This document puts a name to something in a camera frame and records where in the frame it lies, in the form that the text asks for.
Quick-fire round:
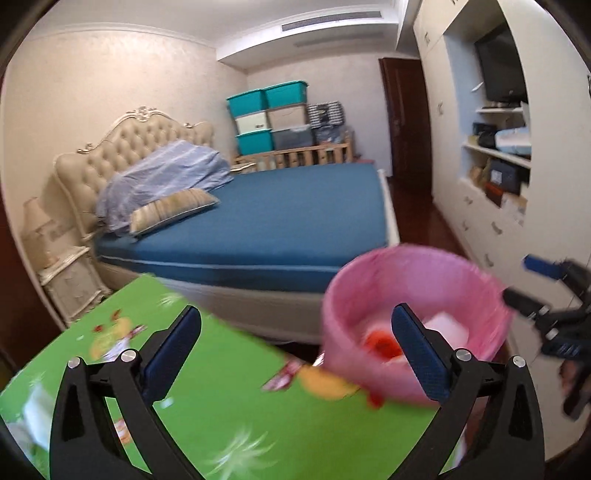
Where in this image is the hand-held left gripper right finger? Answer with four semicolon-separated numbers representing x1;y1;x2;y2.
391;303;546;480

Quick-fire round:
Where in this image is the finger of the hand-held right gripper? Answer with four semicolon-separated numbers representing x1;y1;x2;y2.
502;287;552;321
523;255;591;303

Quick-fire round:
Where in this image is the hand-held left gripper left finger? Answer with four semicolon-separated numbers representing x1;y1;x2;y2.
48;305;204;480

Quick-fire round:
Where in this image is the pink trash bin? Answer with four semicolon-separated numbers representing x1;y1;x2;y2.
322;244;515;408

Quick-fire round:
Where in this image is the person's right hand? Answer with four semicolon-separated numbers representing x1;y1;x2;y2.
560;357;591;420

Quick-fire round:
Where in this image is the green printed tablecloth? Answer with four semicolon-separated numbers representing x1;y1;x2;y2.
0;272;467;480

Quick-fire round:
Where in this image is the black box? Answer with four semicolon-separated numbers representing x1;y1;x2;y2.
489;159;530;195

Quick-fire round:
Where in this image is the white nightstand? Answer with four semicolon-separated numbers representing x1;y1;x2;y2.
38;244;112;326

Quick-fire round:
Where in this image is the blue and white pack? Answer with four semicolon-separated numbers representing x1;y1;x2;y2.
495;128;532;156

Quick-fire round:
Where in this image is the striped pillow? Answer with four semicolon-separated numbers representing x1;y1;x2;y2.
129;188;220;237

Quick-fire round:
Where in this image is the blue-grey blanket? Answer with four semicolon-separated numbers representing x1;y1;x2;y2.
96;140;234;232

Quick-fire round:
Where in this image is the beige table lamp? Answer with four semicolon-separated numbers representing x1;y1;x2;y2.
22;198;62;271

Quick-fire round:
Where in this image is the bed with blue mattress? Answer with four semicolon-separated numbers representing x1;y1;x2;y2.
92;161;402;344

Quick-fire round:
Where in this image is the dark wooden door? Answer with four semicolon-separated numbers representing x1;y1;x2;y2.
379;58;433;195

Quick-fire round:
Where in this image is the black television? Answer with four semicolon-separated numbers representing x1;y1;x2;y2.
475;23;530;103

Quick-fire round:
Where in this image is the beige tufted headboard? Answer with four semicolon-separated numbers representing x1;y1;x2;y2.
53;107;215;232

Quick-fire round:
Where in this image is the stack of plastic storage boxes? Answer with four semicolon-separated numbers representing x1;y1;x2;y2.
226;80;315;155

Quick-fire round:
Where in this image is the black and white checked bag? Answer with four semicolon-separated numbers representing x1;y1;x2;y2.
307;102;346;127

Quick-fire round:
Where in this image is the ceiling air vent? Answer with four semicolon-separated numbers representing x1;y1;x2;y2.
281;10;383;32

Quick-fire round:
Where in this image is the white wall cabinet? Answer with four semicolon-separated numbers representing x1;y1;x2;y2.
412;0;591;296

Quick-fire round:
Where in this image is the wooden crib rail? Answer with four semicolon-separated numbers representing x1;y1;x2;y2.
232;131;356;174

